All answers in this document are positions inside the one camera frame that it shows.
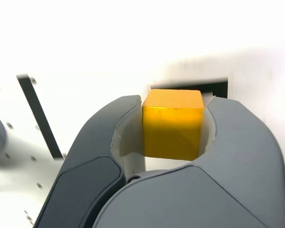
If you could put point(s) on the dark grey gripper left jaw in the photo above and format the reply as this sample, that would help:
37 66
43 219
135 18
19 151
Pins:
85 166

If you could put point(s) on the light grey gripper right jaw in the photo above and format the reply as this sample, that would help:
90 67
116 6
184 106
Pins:
228 178

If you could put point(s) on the yellow cube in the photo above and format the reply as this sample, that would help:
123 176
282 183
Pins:
172 128

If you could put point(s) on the black tape square outline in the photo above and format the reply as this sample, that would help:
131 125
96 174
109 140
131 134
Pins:
218 89

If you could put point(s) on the black tape strip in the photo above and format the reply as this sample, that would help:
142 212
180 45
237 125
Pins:
38 111

